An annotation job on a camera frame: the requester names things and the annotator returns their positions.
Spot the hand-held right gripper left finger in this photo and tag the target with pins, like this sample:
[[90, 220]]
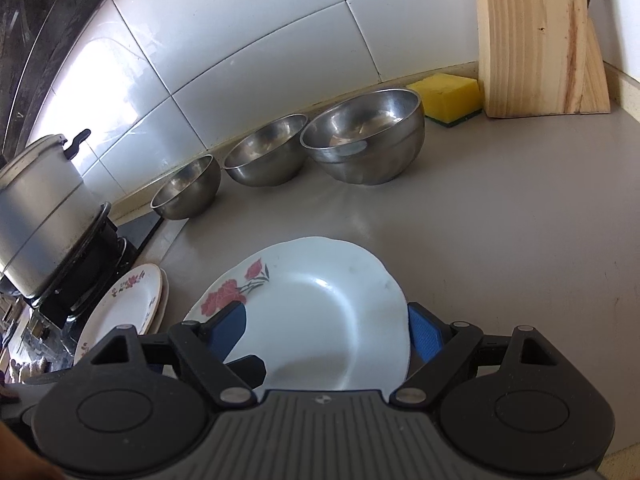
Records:
[[231, 327]]

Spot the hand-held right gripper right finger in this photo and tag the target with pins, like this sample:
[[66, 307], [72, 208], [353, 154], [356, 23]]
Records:
[[425, 334]]

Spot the plain white plate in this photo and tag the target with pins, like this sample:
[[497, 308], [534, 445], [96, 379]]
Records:
[[164, 295]]

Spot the white plate with red flowers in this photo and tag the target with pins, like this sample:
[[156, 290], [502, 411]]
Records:
[[320, 305]]

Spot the white plate with small flowers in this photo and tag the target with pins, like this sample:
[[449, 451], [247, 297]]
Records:
[[117, 310]]

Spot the small steel bowl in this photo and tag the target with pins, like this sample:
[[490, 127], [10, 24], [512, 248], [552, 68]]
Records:
[[192, 195]]

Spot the medium steel bowl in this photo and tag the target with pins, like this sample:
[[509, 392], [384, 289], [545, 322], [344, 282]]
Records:
[[270, 160]]

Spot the large steel bowl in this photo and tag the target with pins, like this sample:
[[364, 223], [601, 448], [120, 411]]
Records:
[[372, 160]]

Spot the person's left forearm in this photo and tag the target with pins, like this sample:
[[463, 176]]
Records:
[[20, 455]]

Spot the black gas stove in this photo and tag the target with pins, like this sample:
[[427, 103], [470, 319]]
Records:
[[95, 265]]

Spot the aluminium pressure cooker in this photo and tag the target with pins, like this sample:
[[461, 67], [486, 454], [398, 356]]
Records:
[[40, 210]]

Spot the yellow green sponge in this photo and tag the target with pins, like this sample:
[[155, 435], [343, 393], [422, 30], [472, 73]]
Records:
[[447, 95]]

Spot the wooden cutting board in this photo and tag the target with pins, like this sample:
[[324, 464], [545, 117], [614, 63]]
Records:
[[535, 40]]

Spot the black range hood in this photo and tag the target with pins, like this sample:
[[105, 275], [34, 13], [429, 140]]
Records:
[[35, 25]]

